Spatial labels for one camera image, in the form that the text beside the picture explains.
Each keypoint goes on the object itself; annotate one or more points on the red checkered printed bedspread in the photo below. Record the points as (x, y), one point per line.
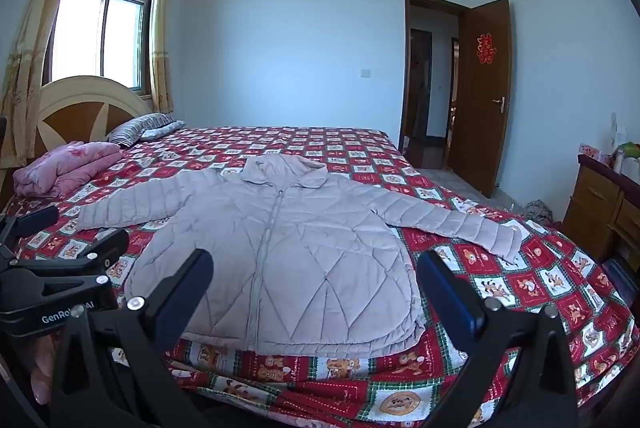
(550, 280)

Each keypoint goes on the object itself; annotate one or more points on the cream and wooden headboard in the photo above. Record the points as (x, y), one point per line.
(75, 118)

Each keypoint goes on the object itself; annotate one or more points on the green and white bag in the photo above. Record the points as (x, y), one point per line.
(627, 158)

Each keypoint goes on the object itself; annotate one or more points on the wide yellow floral curtain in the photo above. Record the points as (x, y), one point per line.
(30, 58)

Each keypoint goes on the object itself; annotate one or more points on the pink folded quilt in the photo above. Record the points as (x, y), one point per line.
(65, 163)

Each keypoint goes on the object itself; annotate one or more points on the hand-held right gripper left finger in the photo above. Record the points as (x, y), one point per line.
(186, 298)

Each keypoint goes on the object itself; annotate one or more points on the narrow yellow floral curtain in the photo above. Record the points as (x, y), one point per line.
(162, 33)

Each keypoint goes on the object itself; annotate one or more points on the wooden dresser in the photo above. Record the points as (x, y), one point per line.
(595, 203)

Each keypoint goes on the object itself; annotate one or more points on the patterned bag on floor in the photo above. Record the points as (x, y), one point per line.
(537, 210)

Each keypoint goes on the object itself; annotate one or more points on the pink box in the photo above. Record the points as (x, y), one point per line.
(591, 152)

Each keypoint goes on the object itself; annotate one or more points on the brown wooden door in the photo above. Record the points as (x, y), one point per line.
(480, 118)

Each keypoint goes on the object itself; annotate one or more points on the window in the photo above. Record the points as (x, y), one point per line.
(110, 23)

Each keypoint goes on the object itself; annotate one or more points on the red paper door decoration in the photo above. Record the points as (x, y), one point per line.
(486, 48)

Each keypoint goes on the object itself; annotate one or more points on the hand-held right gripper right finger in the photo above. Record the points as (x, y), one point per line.
(450, 300)

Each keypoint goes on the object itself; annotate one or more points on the person's left hand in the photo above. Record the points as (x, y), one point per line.
(42, 360)

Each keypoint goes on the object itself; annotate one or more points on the grey patterned pillow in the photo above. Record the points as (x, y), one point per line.
(167, 128)

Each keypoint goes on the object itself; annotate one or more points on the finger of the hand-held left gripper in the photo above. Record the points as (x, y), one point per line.
(80, 253)
(30, 222)

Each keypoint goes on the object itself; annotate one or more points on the brown door frame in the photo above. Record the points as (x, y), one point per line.
(406, 58)

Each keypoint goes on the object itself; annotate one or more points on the beige quilted puffer jacket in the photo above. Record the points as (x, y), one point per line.
(310, 258)

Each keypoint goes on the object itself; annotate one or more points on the striped pillow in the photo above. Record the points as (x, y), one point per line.
(130, 131)

